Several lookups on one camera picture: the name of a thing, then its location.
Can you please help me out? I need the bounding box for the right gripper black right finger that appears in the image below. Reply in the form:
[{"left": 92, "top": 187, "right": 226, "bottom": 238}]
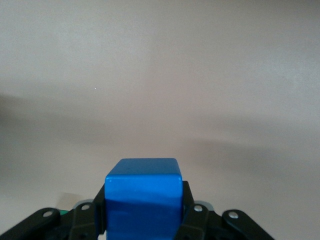
[{"left": 174, "top": 180, "right": 273, "bottom": 240}]

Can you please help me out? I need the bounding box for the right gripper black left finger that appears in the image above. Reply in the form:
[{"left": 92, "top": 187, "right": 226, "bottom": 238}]
[{"left": 0, "top": 183, "right": 107, "bottom": 240}]

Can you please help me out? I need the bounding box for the blue cube block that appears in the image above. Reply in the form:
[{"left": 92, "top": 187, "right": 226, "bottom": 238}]
[{"left": 104, "top": 157, "right": 183, "bottom": 240}]

